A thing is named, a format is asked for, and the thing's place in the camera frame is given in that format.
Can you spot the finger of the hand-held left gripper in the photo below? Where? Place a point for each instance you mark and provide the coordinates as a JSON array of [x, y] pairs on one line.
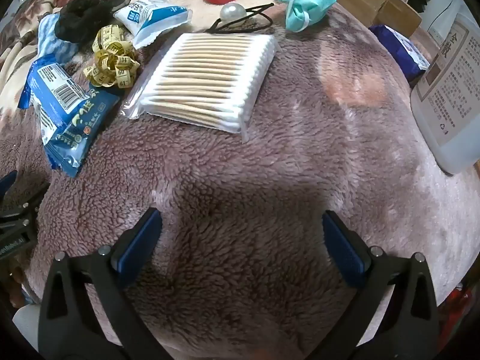
[[7, 184], [22, 210]]

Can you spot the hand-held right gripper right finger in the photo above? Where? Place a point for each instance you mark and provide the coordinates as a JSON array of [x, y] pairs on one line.
[[345, 247]]

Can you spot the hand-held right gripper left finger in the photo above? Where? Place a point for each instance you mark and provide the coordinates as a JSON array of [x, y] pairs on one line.
[[138, 243]]

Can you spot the blue packet with barcode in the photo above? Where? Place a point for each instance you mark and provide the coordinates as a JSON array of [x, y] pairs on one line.
[[56, 86]]

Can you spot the blue and white cloth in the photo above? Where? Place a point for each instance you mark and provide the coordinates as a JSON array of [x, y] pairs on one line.
[[52, 47]]

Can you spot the yellow tape measure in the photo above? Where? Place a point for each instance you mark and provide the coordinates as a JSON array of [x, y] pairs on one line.
[[112, 56]]

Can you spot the pack of cotton swabs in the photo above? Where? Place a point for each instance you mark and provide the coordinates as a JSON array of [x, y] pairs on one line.
[[210, 78]]

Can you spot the black mesh scrunchie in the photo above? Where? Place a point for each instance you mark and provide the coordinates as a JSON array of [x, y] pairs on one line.
[[82, 18]]

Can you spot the small white and blue packet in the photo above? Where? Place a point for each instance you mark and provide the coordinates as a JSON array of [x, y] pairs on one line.
[[157, 18]]

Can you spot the green face mask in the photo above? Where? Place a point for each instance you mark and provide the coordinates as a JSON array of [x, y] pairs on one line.
[[307, 0]]

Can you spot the white plastic bottle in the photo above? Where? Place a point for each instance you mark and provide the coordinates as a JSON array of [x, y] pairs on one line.
[[450, 93]]

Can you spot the dark blue tissue packet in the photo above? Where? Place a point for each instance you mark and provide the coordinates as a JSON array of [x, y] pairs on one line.
[[397, 48]]

